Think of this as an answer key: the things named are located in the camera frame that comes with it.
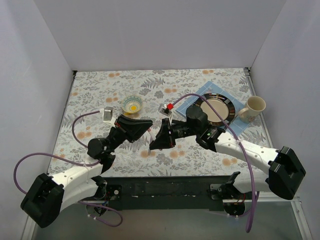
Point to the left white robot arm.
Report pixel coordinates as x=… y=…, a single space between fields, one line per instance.
x=50 y=194

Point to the blue checked cloth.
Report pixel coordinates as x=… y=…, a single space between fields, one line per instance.
x=236 y=125

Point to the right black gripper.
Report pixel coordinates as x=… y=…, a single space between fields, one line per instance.
x=169 y=133

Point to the pink white pen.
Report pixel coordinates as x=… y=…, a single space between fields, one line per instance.
x=152 y=136

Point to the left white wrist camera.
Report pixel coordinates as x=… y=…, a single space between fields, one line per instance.
x=107 y=115

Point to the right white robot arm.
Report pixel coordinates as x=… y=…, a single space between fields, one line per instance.
x=282 y=171

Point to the cream ceramic mug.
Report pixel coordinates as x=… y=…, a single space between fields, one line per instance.
x=252 y=108

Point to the patterned glass bowl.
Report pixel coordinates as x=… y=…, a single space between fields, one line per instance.
x=132 y=104

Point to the floral table mat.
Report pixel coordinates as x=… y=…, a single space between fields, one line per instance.
x=92 y=91

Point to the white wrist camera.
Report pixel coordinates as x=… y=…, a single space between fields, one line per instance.
x=166 y=109
x=107 y=115

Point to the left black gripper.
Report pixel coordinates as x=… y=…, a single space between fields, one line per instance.
x=121 y=125

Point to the dark striped plate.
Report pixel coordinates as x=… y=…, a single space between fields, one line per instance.
x=223 y=106

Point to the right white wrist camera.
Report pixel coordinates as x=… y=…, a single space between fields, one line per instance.
x=166 y=109

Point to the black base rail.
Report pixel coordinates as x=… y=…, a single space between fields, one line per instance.
x=171 y=193

